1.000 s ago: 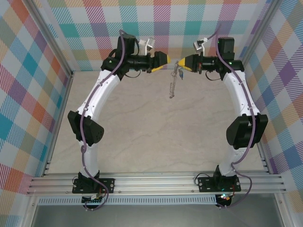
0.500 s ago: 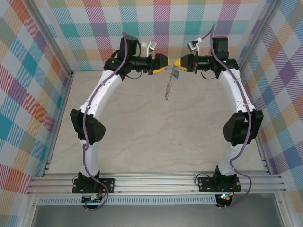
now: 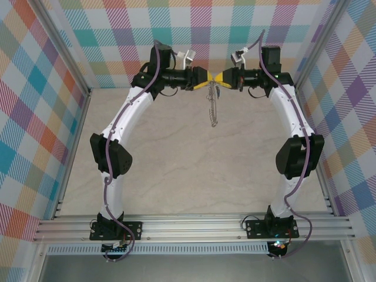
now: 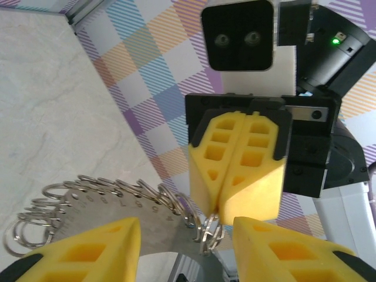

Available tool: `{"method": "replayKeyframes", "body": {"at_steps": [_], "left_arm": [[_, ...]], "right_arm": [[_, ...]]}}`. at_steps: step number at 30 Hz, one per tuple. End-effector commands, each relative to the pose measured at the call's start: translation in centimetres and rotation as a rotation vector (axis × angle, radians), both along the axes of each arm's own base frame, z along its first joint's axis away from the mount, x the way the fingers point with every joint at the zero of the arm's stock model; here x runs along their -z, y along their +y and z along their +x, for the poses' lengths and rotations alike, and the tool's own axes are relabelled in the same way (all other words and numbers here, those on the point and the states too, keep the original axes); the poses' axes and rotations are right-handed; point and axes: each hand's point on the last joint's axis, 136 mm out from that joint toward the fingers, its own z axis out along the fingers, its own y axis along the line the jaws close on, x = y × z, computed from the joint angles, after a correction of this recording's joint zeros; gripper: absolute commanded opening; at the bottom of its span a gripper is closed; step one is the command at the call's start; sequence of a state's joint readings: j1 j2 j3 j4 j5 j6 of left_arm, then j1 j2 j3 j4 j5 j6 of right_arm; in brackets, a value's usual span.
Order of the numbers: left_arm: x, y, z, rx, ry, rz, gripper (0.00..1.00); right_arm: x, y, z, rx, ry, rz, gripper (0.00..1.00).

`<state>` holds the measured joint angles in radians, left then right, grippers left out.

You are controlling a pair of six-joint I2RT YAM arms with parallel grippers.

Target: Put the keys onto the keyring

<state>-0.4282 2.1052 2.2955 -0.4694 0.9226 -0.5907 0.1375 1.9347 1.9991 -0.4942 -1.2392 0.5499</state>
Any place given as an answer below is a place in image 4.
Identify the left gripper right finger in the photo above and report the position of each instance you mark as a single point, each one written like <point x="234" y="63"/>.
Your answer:
<point x="293" y="258"/>

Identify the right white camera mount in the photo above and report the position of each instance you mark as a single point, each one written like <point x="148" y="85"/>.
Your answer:
<point x="258" y="82"/>

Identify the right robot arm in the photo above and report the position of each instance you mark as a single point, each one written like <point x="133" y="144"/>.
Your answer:
<point x="343" y="214"/>

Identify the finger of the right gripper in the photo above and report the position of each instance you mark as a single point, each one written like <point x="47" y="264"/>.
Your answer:
<point x="202" y="176"/>
<point x="258" y="194"/>

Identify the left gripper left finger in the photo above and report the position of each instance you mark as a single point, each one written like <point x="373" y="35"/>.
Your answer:
<point x="88" y="258"/>

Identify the aluminium frame post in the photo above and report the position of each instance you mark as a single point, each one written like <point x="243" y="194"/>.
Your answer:
<point x="85" y="11"/>

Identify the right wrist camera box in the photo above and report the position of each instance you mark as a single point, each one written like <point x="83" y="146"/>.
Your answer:
<point x="238" y="38"/>

